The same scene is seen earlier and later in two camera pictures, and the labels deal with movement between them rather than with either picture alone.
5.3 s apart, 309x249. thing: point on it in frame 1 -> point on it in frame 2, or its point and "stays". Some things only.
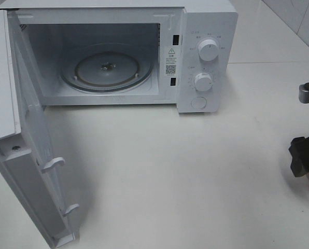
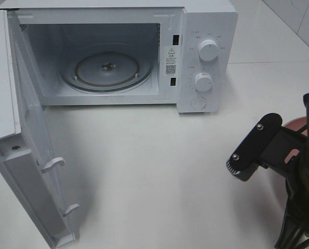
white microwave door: x=19 y=141 stays
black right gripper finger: x=305 y=152 -> x=296 y=156
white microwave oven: x=167 y=53 stays
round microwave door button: x=198 y=102 stays
